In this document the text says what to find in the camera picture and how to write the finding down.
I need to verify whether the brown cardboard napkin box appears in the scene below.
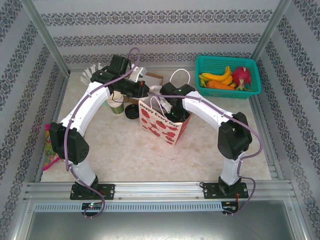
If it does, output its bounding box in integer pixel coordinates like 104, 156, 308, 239
122, 71, 165, 104

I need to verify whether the white red printed paper bag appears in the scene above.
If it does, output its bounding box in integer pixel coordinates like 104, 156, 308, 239
138, 68, 193, 148

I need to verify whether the white napkin stack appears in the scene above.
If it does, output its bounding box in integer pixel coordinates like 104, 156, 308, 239
149, 74, 164, 94

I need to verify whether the black plastic cup lid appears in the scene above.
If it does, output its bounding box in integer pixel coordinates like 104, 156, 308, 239
124, 104, 140, 120

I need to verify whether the paper cup stack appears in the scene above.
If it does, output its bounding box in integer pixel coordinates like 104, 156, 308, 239
106, 90, 126, 115

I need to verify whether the yellow banana bunch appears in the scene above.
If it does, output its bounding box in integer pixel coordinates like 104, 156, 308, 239
198, 65, 234, 87

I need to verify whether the orange carrot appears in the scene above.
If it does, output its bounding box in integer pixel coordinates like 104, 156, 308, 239
206, 79, 236, 91

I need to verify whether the teal plastic basket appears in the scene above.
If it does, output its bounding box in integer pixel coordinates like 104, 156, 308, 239
194, 54, 262, 100

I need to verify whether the pink dragon fruit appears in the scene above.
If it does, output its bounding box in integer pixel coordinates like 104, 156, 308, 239
231, 66, 253, 91

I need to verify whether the colourful fruit candy bag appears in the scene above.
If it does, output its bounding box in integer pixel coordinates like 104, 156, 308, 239
41, 123, 63, 172

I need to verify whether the aluminium mounting rail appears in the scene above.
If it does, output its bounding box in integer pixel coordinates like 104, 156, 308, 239
23, 181, 294, 201

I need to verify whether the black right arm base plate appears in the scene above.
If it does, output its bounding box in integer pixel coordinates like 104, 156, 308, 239
201, 181, 248, 200

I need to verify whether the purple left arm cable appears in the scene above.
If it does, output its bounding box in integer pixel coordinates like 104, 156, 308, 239
64, 46, 141, 219

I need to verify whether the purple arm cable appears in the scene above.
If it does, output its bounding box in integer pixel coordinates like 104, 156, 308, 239
147, 91, 265, 216
64, 46, 141, 219

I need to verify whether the grey slotted cable duct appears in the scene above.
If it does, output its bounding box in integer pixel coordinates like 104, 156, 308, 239
33, 201, 223, 213

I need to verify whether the aluminium frame post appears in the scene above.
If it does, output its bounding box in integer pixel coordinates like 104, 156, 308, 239
250, 0, 293, 61
19, 0, 71, 76

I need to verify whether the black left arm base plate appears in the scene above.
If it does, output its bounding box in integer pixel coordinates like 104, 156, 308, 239
69, 183, 116, 201

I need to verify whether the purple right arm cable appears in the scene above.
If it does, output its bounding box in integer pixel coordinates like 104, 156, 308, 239
147, 91, 265, 216

